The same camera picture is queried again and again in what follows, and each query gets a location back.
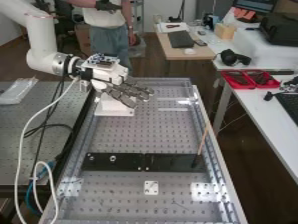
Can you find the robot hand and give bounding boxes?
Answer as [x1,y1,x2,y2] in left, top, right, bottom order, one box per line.
[79,52,155,110]

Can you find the small white box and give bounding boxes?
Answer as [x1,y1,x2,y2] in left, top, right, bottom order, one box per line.
[93,89,135,117]

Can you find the person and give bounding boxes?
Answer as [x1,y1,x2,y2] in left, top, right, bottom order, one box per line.
[65,0,139,74]

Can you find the wooden desk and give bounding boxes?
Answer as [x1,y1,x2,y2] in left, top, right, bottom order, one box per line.
[153,22,218,81]

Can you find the black keyboard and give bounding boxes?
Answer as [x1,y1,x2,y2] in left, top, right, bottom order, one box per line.
[166,30,196,49]
[274,92,298,127]

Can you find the clear box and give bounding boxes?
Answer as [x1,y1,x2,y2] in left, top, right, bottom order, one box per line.
[38,76,250,224]

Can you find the black plate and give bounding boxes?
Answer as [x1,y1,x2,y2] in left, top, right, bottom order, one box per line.
[81,152,208,174]

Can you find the black headphones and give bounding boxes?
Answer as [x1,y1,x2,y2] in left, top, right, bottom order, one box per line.
[218,48,252,67]

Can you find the small wooden box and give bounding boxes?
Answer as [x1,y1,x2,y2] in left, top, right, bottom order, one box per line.
[214,22,236,42]

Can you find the red tray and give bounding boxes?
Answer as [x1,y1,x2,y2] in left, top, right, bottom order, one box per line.
[219,69,258,91]
[244,69,282,90]

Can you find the thin stick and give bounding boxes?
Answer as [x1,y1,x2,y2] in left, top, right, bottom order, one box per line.
[190,124,211,168]

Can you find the white square plate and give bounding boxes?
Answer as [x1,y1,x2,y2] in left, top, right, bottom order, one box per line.
[142,179,161,196]

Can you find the white desk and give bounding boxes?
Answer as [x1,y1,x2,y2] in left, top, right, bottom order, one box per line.
[211,68,298,186]

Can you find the large black monitor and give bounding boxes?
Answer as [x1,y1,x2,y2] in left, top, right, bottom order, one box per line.
[232,0,279,14]

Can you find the black case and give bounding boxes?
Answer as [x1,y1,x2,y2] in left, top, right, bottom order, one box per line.
[259,12,298,47]

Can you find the black cable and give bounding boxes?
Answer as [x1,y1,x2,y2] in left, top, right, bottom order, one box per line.
[22,79,74,174]

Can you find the white cable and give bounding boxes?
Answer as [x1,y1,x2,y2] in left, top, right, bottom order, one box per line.
[32,160,59,224]
[12,78,82,224]

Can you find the small black handle tool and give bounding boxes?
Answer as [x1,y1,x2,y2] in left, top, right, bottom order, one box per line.
[262,90,276,102]

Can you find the blue cable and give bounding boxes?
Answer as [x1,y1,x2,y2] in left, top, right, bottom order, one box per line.
[24,162,57,215]

